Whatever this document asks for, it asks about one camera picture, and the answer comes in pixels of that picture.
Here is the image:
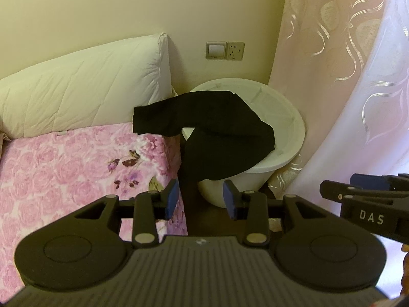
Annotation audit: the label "wall light switch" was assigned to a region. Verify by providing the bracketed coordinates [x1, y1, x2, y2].
[206, 41, 227, 60]

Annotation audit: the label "white sheer patterned curtain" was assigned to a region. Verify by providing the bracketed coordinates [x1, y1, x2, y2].
[288, 0, 409, 199]

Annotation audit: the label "black pants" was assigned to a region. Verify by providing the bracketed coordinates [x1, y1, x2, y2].
[132, 91, 277, 181]

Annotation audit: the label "pink patterned curtain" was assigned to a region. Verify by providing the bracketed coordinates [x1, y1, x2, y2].
[268, 0, 403, 199]

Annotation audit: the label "cream quilted headboard cushion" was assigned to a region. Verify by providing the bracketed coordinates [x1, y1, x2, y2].
[0, 32, 178, 139]

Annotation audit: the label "pink floral blanket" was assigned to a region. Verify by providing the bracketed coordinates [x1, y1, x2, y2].
[0, 123, 189, 295]

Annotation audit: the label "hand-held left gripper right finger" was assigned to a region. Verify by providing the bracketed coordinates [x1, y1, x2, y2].
[223, 180, 323, 247]

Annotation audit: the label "white round laundry bin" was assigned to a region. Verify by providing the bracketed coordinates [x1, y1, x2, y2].
[182, 77, 305, 208]

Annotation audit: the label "wall power socket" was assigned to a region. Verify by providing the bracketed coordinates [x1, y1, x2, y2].
[226, 41, 245, 61]

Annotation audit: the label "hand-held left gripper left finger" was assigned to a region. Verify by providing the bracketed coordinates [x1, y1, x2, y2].
[75, 179, 179, 248]

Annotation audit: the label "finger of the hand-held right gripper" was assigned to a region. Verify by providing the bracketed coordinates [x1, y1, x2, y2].
[320, 181, 393, 203]
[350, 173, 409, 191]

